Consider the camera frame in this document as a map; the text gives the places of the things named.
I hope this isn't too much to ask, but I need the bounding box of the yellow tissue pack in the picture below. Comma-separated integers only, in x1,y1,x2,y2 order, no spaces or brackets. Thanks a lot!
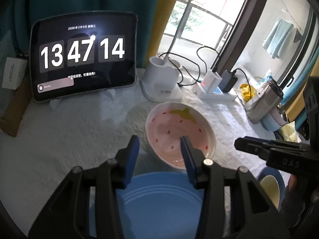
279,121,302,142

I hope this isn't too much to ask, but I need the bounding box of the tablet showing clock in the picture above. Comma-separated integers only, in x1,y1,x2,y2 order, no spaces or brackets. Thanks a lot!
29,11,138,102

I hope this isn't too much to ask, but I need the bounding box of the brown cardboard box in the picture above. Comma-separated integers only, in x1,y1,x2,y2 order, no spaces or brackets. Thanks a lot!
1,77,32,137

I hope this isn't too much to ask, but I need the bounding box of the black cable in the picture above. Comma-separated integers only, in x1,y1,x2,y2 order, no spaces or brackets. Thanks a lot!
196,45,221,73

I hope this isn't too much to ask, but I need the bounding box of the white power strip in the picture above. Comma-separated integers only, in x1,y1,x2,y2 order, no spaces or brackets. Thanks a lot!
193,83,237,101

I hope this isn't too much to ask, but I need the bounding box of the teal curtain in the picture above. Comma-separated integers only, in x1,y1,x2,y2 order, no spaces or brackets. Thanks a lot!
1,0,158,68

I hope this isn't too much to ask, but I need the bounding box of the white desk lamp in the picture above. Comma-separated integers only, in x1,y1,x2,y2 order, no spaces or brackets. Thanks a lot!
141,0,192,102

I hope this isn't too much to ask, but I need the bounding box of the white pink strawberry bowl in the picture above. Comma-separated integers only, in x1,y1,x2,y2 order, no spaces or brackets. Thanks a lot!
146,102,216,170

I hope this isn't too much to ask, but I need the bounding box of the light blue bowl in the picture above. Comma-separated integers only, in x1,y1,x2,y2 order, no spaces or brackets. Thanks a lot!
261,113,288,132

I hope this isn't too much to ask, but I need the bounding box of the blue plate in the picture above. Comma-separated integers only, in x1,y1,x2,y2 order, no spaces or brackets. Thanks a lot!
89,171,206,239

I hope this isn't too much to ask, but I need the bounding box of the steel electric cooker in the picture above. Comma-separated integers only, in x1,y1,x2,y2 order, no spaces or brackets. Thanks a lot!
245,78,283,124

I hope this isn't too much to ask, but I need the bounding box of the beige bowl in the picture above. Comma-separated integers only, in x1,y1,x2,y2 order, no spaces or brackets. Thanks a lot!
260,175,280,209

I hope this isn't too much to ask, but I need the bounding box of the black power adapter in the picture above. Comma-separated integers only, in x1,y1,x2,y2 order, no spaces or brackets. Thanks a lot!
219,70,238,92

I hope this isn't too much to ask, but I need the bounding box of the small white box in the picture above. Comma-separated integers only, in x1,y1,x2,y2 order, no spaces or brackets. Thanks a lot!
2,57,27,90

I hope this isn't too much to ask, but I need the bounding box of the white knitted tablecloth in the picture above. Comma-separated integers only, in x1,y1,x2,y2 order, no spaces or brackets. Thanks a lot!
1,80,275,236

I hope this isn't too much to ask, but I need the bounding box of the hanging light blue towel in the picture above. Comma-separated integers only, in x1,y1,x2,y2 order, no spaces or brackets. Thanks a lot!
262,18,294,59

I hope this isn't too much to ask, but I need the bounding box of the large blue bowl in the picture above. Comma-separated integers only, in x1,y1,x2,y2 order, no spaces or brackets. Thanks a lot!
257,167,286,210

